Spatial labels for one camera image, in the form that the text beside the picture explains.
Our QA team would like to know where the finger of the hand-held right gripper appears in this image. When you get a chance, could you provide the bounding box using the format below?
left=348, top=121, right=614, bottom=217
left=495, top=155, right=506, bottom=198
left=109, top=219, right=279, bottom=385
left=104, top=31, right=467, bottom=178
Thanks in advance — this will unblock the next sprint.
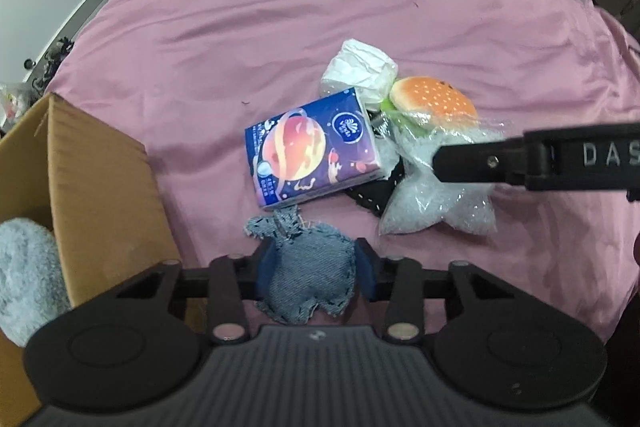
left=432, top=131, right=527, bottom=188

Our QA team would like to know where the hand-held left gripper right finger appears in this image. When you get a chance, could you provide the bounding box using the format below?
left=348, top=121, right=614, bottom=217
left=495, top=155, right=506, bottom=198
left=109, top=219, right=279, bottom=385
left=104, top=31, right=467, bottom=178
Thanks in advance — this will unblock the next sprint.
left=352, top=237, right=512, bottom=343

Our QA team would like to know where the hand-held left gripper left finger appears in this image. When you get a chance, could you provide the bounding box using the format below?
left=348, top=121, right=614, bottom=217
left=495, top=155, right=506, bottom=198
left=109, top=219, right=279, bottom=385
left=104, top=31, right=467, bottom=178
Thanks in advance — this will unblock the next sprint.
left=115, top=241, right=282, bottom=344

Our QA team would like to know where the denim fabric plush toy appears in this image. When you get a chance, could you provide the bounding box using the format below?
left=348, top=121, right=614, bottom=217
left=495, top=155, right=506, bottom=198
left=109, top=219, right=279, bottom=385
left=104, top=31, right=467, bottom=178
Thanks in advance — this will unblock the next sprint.
left=243, top=205, right=357, bottom=326

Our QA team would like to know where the clear plastic bubble bag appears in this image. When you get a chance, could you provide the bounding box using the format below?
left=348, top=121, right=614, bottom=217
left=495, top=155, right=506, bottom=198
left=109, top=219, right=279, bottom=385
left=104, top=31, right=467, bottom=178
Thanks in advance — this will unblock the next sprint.
left=377, top=117, right=514, bottom=238

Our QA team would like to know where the brown cardboard box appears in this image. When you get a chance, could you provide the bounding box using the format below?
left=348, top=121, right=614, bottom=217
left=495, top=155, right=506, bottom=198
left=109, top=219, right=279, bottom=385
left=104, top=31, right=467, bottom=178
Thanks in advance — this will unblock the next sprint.
left=0, top=93, right=209, bottom=427

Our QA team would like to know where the burger plush toy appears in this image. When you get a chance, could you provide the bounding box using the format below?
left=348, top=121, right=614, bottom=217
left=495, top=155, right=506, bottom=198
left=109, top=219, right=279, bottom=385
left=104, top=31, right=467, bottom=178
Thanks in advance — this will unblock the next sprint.
left=380, top=76, right=479, bottom=142

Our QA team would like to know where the black stitched pouch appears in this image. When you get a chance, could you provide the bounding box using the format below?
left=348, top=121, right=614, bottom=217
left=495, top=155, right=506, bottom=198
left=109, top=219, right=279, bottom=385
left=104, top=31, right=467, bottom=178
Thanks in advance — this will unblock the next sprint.
left=345, top=107, right=407, bottom=221

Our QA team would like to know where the blue planet-print tissue pack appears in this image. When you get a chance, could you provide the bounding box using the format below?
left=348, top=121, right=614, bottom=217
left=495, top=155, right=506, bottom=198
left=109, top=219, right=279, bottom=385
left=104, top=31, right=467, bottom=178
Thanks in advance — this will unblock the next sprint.
left=244, top=88, right=386, bottom=212

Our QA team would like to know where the white crumpled paper wad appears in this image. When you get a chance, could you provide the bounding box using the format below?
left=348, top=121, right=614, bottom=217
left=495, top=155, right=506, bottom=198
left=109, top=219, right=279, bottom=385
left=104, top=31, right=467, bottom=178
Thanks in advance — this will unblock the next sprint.
left=320, top=39, right=400, bottom=108

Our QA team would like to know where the grey fluffy plush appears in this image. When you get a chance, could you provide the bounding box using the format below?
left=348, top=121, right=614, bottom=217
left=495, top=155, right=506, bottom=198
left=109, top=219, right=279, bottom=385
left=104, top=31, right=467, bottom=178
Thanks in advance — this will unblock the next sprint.
left=0, top=217, right=71, bottom=348

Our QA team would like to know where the pink bed sheet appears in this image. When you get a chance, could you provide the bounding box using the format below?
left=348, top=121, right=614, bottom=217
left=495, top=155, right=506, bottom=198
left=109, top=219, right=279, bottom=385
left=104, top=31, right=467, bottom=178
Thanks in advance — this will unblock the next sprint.
left=44, top=0, right=640, bottom=349

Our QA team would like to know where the pile of small clutter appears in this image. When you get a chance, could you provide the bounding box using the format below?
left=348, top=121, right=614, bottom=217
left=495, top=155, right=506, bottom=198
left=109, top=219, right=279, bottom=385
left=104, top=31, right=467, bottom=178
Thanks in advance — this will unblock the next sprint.
left=0, top=36, right=76, bottom=130

